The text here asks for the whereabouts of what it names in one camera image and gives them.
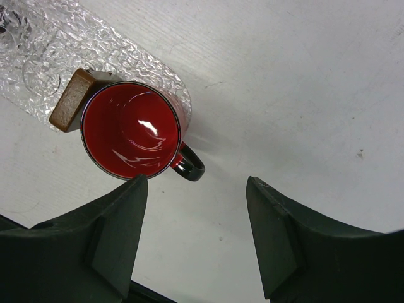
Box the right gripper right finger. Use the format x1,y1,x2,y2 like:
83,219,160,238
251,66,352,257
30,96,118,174
246,177,403,302

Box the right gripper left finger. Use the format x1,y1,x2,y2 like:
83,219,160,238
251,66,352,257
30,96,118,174
1,175,148,302

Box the red cup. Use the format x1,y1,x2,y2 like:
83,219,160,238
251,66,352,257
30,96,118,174
80,81,205,182

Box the clear glass tray wooden handles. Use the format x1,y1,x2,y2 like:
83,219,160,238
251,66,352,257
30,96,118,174
1,1,192,125

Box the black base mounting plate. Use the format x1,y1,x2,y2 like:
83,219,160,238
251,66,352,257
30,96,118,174
0,215,175,303

